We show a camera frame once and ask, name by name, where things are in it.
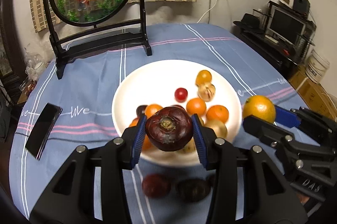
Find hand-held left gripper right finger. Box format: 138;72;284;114
191;114;308;224

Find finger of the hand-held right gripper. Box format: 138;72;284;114
243;115;333;159
275;105;337;147

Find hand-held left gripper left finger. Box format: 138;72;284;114
29;115;147;224

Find large tan round fruit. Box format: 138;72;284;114
179;138;197;154

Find yellowish orange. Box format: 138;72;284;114
242;95;276;124

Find dark mangosteen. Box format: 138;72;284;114
145;106;194;152

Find brown-tan round fruit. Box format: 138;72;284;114
197;82;216;101

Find white plate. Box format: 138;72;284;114
112;59;242;167

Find green-orange mandarin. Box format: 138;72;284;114
195;70;212;86

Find cardboard box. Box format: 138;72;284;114
288;66;337;119

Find large red plum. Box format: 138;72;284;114
142;174;172;198

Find dark brown round fruit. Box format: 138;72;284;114
176;179;211;202

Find white bucket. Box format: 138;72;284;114
305;49;330;84

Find black desk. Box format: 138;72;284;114
233;26;316;77

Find blue plaid tablecloth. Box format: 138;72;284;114
9;23;316;224

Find computer monitor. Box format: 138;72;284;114
268;8;307;45

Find black smartphone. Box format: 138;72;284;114
25;103;63;160

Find black hat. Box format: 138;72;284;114
233;13;266;34

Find black speaker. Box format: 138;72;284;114
293;0;310;16

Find clear plastic bags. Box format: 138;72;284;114
24;49;49;82

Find dark framed painting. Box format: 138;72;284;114
0;0;27;82

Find white cable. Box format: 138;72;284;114
197;0;220;24

